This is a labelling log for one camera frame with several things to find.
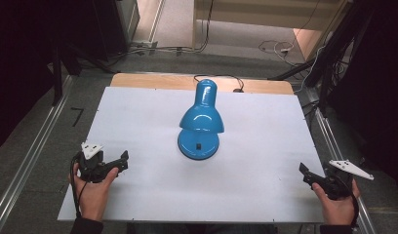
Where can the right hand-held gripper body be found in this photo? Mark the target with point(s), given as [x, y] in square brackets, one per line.
[341, 178]

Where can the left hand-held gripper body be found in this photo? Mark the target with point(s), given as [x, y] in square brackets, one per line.
[90, 162]

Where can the blue desk lamp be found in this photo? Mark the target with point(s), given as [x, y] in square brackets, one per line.
[200, 118]

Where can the person's right hand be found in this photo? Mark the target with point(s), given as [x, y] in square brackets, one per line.
[337, 208]

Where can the person's left hand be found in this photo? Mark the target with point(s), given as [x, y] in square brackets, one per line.
[93, 195]

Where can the white board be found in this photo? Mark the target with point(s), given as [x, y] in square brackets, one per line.
[252, 169]

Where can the wooden table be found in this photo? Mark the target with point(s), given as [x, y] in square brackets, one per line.
[148, 82]

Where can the black stand leg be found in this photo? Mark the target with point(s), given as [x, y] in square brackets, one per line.
[57, 78]

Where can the dark curtain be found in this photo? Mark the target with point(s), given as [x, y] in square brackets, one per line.
[376, 91]
[21, 58]

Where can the grey power strip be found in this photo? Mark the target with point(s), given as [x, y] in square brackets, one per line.
[145, 45]

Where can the black cabinet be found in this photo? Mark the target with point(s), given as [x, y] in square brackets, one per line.
[115, 26]

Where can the metal floor rail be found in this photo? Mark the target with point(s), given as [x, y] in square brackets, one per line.
[31, 156]
[337, 146]

